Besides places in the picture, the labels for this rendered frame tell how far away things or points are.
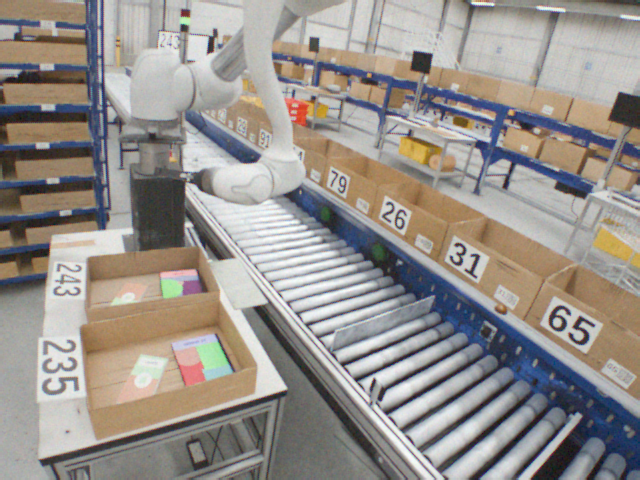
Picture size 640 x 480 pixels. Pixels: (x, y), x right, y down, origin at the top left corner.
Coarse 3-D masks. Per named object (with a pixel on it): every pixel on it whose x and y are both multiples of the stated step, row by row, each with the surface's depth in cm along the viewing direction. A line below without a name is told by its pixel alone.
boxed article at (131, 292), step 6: (126, 288) 116; (132, 288) 117; (138, 288) 118; (144, 288) 118; (120, 294) 113; (126, 294) 114; (132, 294) 114; (138, 294) 115; (144, 294) 117; (114, 300) 110; (120, 300) 111; (126, 300) 111; (132, 300) 112; (138, 300) 113
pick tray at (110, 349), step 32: (128, 320) 95; (160, 320) 101; (192, 320) 106; (224, 320) 106; (96, 352) 93; (128, 352) 95; (160, 352) 98; (96, 384) 84; (160, 384) 88; (192, 384) 80; (224, 384) 85; (96, 416) 70; (128, 416) 74; (160, 416) 79
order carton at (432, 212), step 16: (384, 192) 162; (400, 192) 174; (416, 192) 181; (432, 192) 176; (416, 208) 148; (432, 208) 177; (448, 208) 170; (464, 208) 163; (384, 224) 165; (416, 224) 150; (432, 224) 143; (448, 224) 137; (432, 240) 144; (432, 256) 145
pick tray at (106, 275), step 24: (96, 264) 117; (120, 264) 121; (144, 264) 126; (168, 264) 130; (192, 264) 135; (96, 288) 115; (120, 288) 118; (216, 288) 115; (96, 312) 96; (120, 312) 99; (144, 312) 103
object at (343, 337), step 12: (420, 300) 133; (432, 300) 137; (396, 312) 126; (408, 312) 131; (420, 312) 136; (360, 324) 116; (372, 324) 120; (384, 324) 125; (396, 324) 130; (336, 336) 112; (348, 336) 116; (360, 336) 120; (336, 348) 115
